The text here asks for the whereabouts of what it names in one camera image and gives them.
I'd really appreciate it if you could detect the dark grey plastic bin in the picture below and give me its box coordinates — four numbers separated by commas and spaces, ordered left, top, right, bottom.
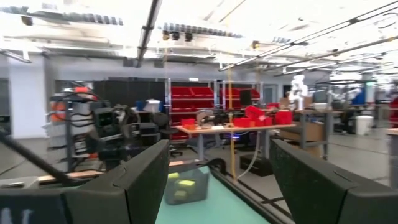
164, 167, 210, 206

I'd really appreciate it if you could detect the black office chair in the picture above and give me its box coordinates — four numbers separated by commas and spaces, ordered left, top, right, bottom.
153, 111, 185, 158

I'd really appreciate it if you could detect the wooden table side board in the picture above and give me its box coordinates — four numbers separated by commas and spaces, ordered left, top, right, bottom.
37, 159, 200, 185

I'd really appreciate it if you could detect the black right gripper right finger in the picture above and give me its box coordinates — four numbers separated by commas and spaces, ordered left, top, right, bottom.
269, 139, 398, 224

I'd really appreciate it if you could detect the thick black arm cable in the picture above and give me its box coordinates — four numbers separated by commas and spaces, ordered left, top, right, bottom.
0, 131, 74, 186

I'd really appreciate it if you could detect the black aluminium table frame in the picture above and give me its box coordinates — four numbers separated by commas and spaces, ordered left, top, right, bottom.
206, 157, 295, 224

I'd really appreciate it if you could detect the wooden workbench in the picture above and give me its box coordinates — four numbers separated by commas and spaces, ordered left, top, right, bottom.
175, 123, 297, 163

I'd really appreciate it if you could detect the equipment cart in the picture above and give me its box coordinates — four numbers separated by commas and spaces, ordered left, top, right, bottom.
45, 86, 98, 171

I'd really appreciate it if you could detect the red storage bin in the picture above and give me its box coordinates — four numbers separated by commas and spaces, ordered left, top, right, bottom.
233, 117, 253, 128
180, 118, 197, 130
273, 110, 294, 126
244, 105, 266, 121

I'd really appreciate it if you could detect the black box under workbench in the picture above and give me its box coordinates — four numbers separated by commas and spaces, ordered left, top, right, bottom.
239, 154, 275, 177

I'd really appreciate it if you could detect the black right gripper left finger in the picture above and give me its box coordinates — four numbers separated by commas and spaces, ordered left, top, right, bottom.
63, 139, 170, 224

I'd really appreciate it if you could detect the white container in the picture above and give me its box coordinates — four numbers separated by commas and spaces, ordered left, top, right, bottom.
143, 99, 161, 113

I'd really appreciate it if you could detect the workbench with cardboard box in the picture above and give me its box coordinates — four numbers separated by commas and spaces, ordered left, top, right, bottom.
279, 108, 343, 160

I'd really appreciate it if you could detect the shelf rack with red bins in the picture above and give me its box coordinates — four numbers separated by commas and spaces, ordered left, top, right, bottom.
217, 81, 264, 110
164, 78, 219, 141

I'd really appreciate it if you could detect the white waste bin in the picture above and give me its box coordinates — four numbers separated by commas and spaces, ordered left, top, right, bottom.
355, 115, 374, 136

